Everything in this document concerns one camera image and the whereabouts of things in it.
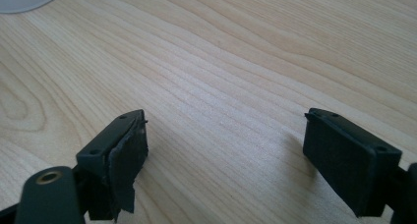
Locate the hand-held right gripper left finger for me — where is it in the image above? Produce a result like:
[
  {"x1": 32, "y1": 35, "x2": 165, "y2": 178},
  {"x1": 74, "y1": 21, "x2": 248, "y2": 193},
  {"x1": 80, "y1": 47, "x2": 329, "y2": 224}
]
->
[{"x1": 76, "y1": 109, "x2": 149, "y2": 223}]

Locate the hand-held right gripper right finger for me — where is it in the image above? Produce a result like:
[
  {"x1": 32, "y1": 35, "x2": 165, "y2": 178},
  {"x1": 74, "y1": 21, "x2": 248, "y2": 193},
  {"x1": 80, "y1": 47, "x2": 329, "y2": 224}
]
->
[{"x1": 302, "y1": 107, "x2": 403, "y2": 218}]

